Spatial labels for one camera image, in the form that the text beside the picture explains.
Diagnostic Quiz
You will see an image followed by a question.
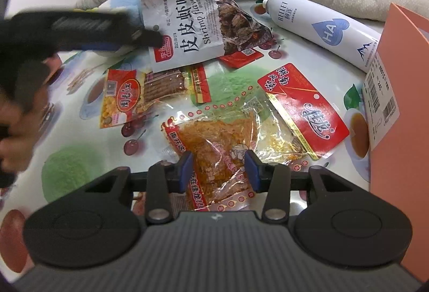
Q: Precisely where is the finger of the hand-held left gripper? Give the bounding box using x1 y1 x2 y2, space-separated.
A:
130 28 164 47

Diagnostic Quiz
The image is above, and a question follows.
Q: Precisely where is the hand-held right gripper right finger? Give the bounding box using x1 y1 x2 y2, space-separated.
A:
243 150 360 225

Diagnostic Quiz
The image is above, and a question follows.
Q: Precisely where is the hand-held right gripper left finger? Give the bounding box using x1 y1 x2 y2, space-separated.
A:
83 151 195 225

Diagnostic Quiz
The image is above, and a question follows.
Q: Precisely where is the white clear shrimp snack packet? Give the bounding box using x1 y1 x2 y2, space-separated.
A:
139 0 273 73

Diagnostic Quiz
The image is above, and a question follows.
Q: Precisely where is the orange spicy strips packet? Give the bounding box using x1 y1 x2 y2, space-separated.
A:
160 110 261 213

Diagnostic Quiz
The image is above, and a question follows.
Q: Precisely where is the orange cardboard box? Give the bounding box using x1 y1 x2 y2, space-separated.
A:
361 3 429 283

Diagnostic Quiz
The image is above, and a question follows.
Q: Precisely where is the person's left hand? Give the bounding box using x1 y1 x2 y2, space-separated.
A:
0 54 64 173

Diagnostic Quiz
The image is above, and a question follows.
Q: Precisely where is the brown stick snack packet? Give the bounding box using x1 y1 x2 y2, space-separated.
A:
134 65 213 117

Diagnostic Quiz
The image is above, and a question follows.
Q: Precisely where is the yellow corn snack packet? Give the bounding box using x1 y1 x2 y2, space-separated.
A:
99 69 147 129

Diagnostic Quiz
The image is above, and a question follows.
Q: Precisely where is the red label clear snack packet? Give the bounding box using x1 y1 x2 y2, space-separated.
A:
247 63 350 160

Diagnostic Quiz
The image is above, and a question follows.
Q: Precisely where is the small red sauce packet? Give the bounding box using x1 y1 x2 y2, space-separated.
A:
217 48 264 69

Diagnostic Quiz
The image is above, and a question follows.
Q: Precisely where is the fruit print mat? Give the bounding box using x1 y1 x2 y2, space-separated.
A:
0 0 387 281

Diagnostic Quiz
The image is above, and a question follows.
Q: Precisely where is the white spray bottle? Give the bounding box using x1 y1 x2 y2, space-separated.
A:
263 0 383 73

